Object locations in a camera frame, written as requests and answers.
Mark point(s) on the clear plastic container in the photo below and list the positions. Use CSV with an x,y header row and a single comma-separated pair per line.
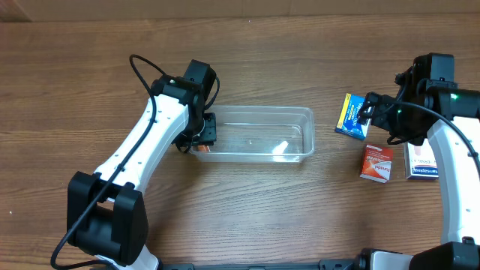
x,y
261,134

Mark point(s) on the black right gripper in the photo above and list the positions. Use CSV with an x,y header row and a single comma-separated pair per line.
x,y
373,107

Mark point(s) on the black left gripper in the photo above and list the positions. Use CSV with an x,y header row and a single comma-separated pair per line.
x,y
208,132

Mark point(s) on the blue yellow medicine box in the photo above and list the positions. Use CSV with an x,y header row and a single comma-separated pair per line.
x,y
348,122

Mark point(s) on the white blue plaster box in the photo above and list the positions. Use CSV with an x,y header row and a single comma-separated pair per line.
x,y
420,163

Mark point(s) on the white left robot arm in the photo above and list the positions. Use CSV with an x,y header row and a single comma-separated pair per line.
x,y
106,213

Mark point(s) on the red white medicine box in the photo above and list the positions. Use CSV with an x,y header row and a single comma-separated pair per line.
x,y
377,163

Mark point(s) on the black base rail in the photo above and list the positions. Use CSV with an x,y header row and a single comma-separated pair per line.
x,y
323,264

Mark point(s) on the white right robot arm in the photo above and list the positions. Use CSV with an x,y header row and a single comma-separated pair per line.
x,y
448,119

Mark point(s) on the orange tube white cap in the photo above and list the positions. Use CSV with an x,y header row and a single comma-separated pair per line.
x,y
203,148

